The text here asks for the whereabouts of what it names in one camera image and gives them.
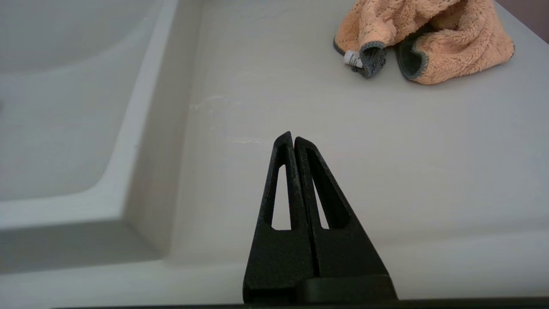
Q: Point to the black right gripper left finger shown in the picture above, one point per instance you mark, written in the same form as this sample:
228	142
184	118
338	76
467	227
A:
279	257

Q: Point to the orange microfibre cloth grey trim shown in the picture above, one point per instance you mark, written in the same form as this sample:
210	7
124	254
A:
463	43

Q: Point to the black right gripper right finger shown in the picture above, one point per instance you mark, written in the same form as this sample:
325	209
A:
347	253

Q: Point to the white ceramic sink basin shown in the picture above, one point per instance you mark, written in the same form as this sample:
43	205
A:
51	128

